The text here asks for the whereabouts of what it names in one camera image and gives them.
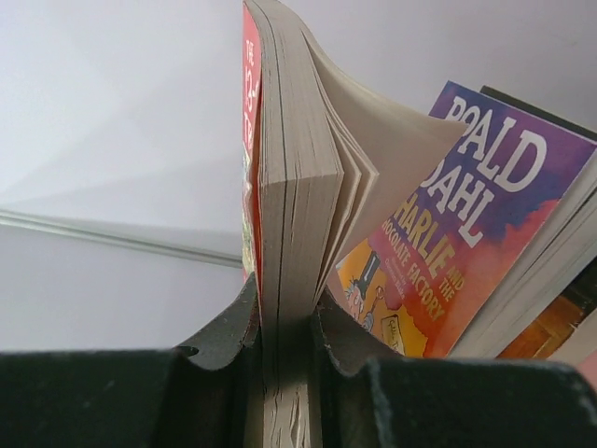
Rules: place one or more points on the red 13-storey treehouse book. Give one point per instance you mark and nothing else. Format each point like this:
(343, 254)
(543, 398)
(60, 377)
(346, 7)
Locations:
(327, 161)

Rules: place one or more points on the Roald Dahl Charlie book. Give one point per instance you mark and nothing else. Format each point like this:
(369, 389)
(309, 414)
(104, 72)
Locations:
(476, 253)

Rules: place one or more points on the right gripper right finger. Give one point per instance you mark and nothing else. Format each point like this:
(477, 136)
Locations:
(370, 396)

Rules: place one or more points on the dark brown paperback book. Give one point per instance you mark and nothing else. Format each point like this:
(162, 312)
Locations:
(555, 322)

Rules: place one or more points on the pink three-tier shelf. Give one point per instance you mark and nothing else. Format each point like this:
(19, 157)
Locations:
(588, 367)

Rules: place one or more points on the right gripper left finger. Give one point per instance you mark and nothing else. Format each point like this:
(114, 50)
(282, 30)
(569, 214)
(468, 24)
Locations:
(205, 392)

